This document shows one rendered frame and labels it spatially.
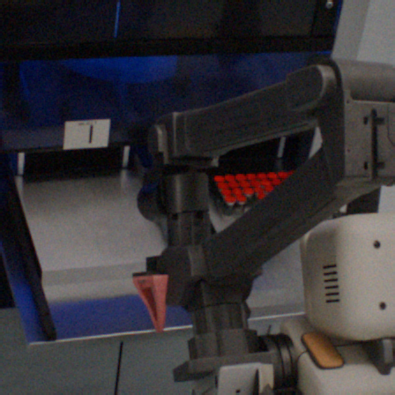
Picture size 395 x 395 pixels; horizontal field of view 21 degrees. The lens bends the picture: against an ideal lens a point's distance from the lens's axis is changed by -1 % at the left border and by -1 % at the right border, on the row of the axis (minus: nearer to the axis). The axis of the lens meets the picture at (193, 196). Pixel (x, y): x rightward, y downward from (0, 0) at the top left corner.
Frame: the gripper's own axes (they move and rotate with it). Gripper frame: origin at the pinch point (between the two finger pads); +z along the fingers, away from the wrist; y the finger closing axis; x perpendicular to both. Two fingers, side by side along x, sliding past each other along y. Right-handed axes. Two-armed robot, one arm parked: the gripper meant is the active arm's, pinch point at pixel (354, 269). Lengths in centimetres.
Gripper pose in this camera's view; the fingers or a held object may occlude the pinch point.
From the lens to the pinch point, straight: 196.3
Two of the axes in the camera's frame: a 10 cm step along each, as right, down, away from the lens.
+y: -3.2, -3.9, 8.6
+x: -9.5, 0.8, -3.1
